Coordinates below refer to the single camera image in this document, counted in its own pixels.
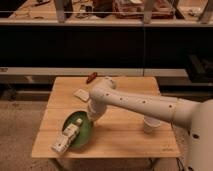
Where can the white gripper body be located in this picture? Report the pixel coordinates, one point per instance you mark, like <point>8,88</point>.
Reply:
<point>94,115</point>

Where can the green ceramic bowl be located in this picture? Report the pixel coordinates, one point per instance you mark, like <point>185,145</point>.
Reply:
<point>85,130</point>

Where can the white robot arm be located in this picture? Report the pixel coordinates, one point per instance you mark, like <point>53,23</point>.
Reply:
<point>195,117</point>

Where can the beige sponge block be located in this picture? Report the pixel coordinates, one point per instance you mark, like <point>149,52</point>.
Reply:
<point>82,95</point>

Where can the wooden table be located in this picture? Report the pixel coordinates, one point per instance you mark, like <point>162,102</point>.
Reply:
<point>116,138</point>

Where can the red brown sausage toy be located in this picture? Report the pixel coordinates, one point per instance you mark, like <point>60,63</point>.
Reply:
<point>91,77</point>

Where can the white cylindrical bottle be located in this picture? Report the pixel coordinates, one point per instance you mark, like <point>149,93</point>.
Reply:
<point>66,137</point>

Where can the white paper cup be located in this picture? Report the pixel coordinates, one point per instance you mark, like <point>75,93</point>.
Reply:
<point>150,124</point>

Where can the wooden shelf with clutter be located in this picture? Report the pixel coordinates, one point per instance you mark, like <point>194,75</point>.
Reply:
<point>122,13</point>

